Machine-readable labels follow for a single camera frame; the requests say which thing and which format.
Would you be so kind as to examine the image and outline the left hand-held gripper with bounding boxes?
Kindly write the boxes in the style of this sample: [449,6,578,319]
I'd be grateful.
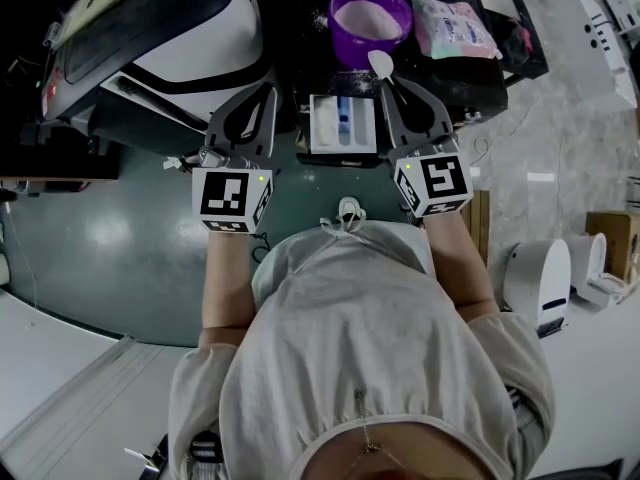
[192,82,280,235]

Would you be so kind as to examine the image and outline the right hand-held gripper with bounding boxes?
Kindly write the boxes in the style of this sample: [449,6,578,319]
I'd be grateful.
[380,75,475,219]

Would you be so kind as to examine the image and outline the white detergent drawer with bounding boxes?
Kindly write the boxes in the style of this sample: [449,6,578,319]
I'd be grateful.
[308,93,378,155]

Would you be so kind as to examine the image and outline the white plastic spoon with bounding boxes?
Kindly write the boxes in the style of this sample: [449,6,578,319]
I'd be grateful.
[367,49,408,107]

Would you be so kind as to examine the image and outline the white powder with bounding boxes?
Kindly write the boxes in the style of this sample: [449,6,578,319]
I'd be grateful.
[333,0,404,42]

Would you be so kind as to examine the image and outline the person's right forearm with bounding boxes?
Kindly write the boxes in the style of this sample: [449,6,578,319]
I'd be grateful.
[422,210,501,319]

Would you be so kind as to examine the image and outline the person's left forearm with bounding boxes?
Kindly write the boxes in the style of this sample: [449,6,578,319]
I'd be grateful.
[198,227,259,352]

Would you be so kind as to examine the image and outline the black washing machine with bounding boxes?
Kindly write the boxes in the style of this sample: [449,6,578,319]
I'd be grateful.
[292,0,510,169]

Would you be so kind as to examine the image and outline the white and black machine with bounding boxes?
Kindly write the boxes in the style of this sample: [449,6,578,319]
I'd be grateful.
[37,0,275,157]

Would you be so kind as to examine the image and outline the purple plastic tub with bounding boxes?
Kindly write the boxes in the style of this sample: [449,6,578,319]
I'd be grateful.
[327,0,415,72]

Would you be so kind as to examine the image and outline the pink plastic pouch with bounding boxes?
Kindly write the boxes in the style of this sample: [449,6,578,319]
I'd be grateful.
[410,0,504,62]

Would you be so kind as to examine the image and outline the person's white right shoe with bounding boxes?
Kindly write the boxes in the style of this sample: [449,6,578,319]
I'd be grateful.
[337,196,368,220]

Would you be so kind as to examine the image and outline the black stand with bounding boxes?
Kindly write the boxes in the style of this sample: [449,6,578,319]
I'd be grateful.
[477,0,550,88]

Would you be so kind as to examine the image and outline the wooden slat panel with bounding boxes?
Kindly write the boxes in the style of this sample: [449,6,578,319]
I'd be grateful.
[460,189,492,269]

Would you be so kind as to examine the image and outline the pink cloth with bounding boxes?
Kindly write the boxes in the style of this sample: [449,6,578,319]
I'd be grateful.
[507,15,532,44]

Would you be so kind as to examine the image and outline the white panel with black holes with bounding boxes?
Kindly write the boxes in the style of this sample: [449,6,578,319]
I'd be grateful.
[540,0,640,114]

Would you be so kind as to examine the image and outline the white smart toilet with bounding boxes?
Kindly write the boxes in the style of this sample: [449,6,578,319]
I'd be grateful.
[499,237,573,339]

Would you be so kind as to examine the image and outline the brown cardboard box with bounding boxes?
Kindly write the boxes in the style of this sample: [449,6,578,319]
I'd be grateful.
[585,211,640,284]

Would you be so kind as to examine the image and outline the person's grey shirt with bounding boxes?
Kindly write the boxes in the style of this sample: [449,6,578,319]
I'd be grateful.
[167,212,557,480]

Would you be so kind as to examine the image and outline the white door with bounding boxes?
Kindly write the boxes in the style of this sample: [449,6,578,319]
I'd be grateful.
[0,287,201,480]

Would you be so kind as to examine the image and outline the thin metal necklace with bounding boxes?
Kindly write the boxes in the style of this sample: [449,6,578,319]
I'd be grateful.
[344,389,402,470]

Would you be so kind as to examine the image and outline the metal door handle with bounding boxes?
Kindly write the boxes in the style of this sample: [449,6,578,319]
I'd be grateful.
[123,432,170,480]

